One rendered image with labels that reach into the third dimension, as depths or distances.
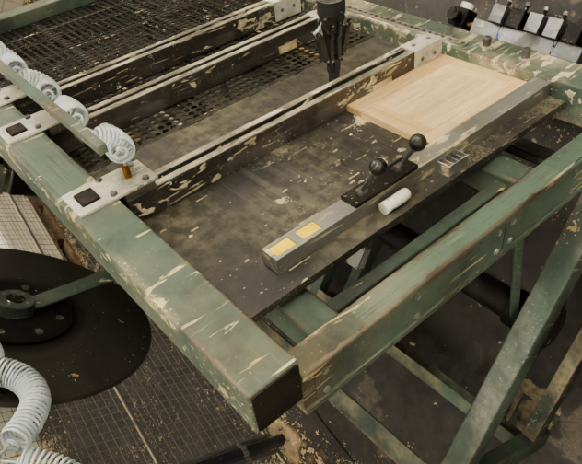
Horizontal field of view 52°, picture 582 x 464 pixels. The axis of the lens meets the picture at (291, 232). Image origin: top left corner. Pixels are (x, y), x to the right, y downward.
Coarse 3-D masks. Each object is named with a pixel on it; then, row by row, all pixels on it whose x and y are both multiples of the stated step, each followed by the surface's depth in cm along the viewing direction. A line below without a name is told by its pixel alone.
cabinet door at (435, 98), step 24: (408, 72) 177; (432, 72) 176; (456, 72) 175; (480, 72) 173; (384, 96) 168; (408, 96) 167; (432, 96) 166; (456, 96) 164; (480, 96) 163; (504, 96) 161; (384, 120) 158; (408, 120) 157; (432, 120) 156; (456, 120) 155
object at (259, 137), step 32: (384, 64) 171; (416, 64) 178; (320, 96) 161; (352, 96) 166; (96, 128) 125; (256, 128) 154; (288, 128) 156; (192, 160) 145; (224, 160) 146; (96, 192) 131; (128, 192) 130; (160, 192) 138; (192, 192) 144
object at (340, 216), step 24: (528, 96) 156; (480, 120) 150; (504, 120) 153; (432, 144) 144; (456, 144) 143; (432, 168) 141; (384, 192) 132; (336, 216) 127; (360, 216) 130; (312, 240) 123; (288, 264) 122
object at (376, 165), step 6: (372, 162) 121; (378, 162) 120; (384, 162) 120; (372, 168) 120; (378, 168) 120; (384, 168) 120; (372, 174) 122; (378, 174) 121; (366, 180) 127; (366, 186) 128; (354, 192) 131; (360, 192) 129; (366, 192) 130
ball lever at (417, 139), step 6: (414, 138) 125; (420, 138) 125; (414, 144) 125; (420, 144) 125; (414, 150) 127; (420, 150) 126; (408, 156) 131; (402, 162) 133; (396, 168) 135; (402, 168) 135
